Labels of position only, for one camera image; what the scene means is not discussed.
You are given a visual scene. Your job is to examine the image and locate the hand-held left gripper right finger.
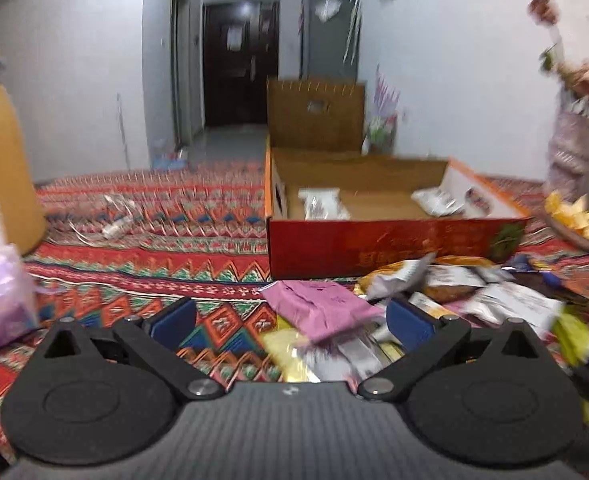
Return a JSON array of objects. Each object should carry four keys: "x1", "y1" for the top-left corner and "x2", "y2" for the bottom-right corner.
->
[{"x1": 357, "y1": 298, "x2": 550, "y2": 403}]

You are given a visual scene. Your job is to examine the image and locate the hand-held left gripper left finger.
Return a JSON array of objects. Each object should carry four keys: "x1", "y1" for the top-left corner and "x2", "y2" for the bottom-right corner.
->
[{"x1": 38, "y1": 298, "x2": 226, "y2": 402}]

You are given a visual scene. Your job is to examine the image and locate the red cardboard box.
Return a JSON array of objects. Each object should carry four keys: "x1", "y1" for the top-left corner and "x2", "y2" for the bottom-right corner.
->
[{"x1": 263, "y1": 79, "x2": 533, "y2": 281}]

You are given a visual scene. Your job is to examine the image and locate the pink snack packet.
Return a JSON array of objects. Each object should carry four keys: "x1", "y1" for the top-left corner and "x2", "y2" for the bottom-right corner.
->
[{"x1": 259, "y1": 280, "x2": 385, "y2": 345}]

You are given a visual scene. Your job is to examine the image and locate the pile of assorted snack packets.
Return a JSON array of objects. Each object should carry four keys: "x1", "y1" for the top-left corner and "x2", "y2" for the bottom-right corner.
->
[{"x1": 262, "y1": 252, "x2": 589, "y2": 383}]

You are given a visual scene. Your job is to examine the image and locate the bowl of yellow snacks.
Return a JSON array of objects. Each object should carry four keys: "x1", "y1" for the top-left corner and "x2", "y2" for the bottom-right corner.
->
[{"x1": 545, "y1": 191, "x2": 589, "y2": 246}]

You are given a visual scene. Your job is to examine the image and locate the colourful patterned tablecloth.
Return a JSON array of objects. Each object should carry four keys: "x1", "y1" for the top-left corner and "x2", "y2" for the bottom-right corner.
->
[{"x1": 0, "y1": 170, "x2": 589, "y2": 480}]

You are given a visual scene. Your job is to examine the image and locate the white snack packet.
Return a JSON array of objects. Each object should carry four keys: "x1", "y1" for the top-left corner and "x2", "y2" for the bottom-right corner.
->
[
  {"x1": 299, "y1": 188, "x2": 351, "y2": 221},
  {"x1": 412, "y1": 187, "x2": 468, "y2": 218}
]

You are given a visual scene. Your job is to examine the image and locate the blue floor clutter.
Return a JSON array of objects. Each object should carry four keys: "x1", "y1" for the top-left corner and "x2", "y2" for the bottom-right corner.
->
[{"x1": 152, "y1": 145, "x2": 190, "y2": 171}]

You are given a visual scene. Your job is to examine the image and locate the wooden bowl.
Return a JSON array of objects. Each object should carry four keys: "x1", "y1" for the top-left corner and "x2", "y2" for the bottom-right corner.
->
[{"x1": 543, "y1": 205, "x2": 589, "y2": 253}]

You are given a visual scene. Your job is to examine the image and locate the lavender bouquet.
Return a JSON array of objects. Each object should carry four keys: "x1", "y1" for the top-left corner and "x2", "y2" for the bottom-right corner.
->
[{"x1": 367, "y1": 65, "x2": 403, "y2": 156}]

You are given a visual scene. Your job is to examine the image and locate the patterned flower vase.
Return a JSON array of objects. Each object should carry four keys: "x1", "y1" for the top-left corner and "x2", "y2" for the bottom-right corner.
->
[{"x1": 547, "y1": 105, "x2": 589, "y2": 201}]

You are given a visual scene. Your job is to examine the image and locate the dark wooden door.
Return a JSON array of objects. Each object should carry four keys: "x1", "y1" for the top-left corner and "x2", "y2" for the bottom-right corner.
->
[{"x1": 203, "y1": 1, "x2": 280, "y2": 128}]

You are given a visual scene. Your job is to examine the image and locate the grey refrigerator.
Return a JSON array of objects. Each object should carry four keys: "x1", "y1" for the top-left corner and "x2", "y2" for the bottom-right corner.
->
[{"x1": 302, "y1": 0, "x2": 360, "y2": 83}]

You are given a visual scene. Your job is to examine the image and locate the white charger cable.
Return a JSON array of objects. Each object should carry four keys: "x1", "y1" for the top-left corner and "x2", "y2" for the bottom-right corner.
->
[{"x1": 69, "y1": 194, "x2": 142, "y2": 248}]

